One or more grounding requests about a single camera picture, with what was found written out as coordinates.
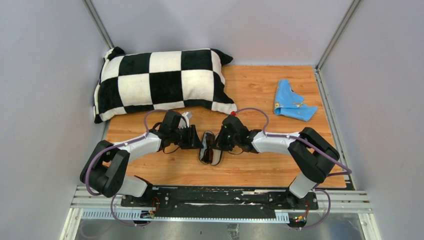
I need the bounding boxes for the black sunglasses case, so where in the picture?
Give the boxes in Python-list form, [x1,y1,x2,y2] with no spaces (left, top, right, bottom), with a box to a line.
[198,130,223,167]

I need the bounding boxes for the black white checkered pillow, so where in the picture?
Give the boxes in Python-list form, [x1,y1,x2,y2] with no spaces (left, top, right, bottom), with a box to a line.
[93,47,238,124]

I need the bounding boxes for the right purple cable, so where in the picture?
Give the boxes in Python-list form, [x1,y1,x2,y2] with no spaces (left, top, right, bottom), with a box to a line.
[231,107,353,231]

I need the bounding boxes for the aluminium frame rail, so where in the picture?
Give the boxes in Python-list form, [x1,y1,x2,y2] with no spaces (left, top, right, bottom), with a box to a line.
[70,187,373,224]

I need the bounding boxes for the brown sunglasses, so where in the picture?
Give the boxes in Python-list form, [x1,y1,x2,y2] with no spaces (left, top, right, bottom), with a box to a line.
[200,131,221,165]

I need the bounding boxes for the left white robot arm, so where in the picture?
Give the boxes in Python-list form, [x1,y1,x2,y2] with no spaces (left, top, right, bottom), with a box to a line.
[79,110,203,207]

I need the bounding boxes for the blue crumpled cloth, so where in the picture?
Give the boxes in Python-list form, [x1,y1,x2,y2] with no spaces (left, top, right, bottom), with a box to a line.
[273,79,318,122]

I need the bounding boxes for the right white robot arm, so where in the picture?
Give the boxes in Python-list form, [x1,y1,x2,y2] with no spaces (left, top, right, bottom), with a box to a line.
[211,115,340,209]

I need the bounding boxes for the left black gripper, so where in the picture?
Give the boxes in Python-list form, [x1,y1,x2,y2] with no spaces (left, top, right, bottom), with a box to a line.
[170,124,204,150]

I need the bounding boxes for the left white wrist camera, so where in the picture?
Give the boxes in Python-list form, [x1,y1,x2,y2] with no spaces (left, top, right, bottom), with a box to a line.
[178,111,193,129]

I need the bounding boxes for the purple cable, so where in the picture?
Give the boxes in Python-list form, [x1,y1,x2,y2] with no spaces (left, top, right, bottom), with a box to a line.
[231,107,353,231]
[84,109,170,228]

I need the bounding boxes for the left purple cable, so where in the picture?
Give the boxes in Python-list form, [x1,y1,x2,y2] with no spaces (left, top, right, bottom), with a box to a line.
[84,109,170,228]

